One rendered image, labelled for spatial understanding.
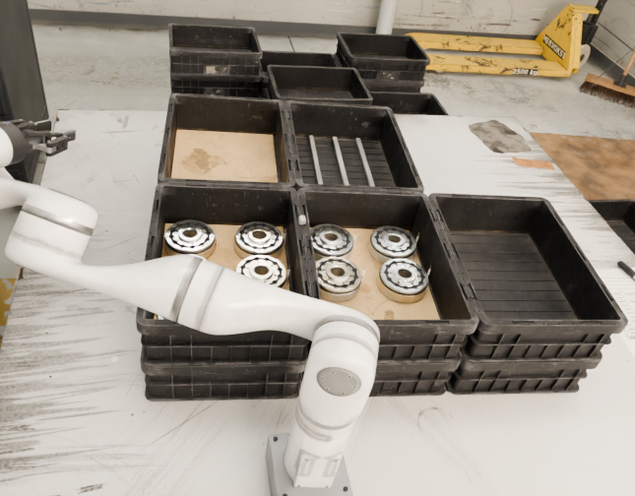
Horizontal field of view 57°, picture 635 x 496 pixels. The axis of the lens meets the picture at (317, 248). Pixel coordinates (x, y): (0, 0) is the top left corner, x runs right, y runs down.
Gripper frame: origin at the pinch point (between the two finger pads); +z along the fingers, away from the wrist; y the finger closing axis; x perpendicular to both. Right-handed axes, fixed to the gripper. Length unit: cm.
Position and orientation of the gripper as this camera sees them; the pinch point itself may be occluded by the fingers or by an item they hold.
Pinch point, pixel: (56, 131)
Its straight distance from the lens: 128.6
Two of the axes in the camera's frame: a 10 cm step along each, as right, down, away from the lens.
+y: -9.0, -3.5, 2.5
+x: -2.1, 8.7, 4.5
